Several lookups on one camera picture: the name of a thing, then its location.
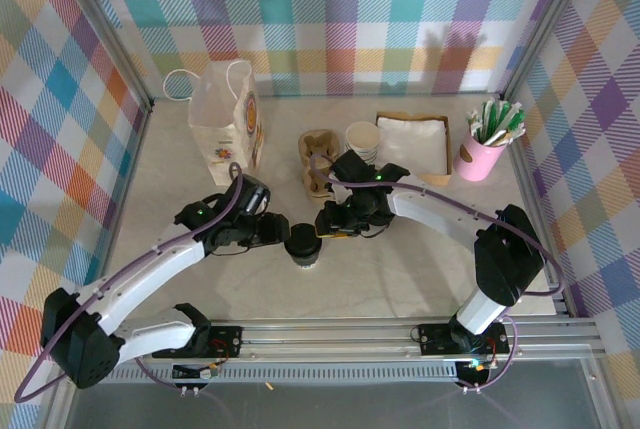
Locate black cup lid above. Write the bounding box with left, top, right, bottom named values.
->
left=283, top=222, right=322, bottom=259

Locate white paper gift bag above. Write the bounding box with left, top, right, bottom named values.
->
left=163, top=59, right=267, bottom=188

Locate brown cardboard napkin box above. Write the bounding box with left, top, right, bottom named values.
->
left=374, top=109, right=455, bottom=186

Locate paper cup stack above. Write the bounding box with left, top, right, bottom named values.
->
left=344, top=121, right=382, bottom=165

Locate pink tin cup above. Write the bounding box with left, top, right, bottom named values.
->
left=453, top=127, right=507, bottom=183

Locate small controller board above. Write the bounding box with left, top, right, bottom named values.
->
left=171, top=361, right=224, bottom=381
left=455, top=357, right=494, bottom=384

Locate green wrapped straw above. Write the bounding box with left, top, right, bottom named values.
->
left=504, top=103, right=524, bottom=134
left=487, top=101, right=503, bottom=143

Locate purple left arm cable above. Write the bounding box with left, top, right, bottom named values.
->
left=13, top=162, right=246, bottom=404

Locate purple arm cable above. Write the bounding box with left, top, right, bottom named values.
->
left=13, top=162, right=246, bottom=404
left=309, top=151, right=565, bottom=395

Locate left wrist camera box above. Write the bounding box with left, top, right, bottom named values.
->
left=233, top=173, right=272, bottom=216

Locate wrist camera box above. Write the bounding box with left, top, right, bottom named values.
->
left=329, top=150, right=377, bottom=185
left=233, top=173, right=272, bottom=216

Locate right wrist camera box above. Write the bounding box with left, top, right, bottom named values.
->
left=329, top=150, right=377, bottom=185

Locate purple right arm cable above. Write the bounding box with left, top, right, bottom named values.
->
left=309, top=151, right=565, bottom=395

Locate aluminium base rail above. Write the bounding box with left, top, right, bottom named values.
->
left=52, top=317, right=604, bottom=366

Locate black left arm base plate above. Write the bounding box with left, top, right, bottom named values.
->
left=207, top=324, right=245, bottom=361

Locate aluminium frame floor rail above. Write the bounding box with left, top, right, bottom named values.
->
left=42, top=98, right=155, bottom=429
left=502, top=96, right=574, bottom=320

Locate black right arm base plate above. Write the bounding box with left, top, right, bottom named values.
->
left=415, top=322, right=512, bottom=356

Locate grey slotted cable duct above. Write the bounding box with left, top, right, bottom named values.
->
left=79, top=366, right=464, bottom=386

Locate aluminium frame post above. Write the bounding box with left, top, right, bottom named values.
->
left=49, top=0, right=155, bottom=115
left=497, top=0, right=604, bottom=103

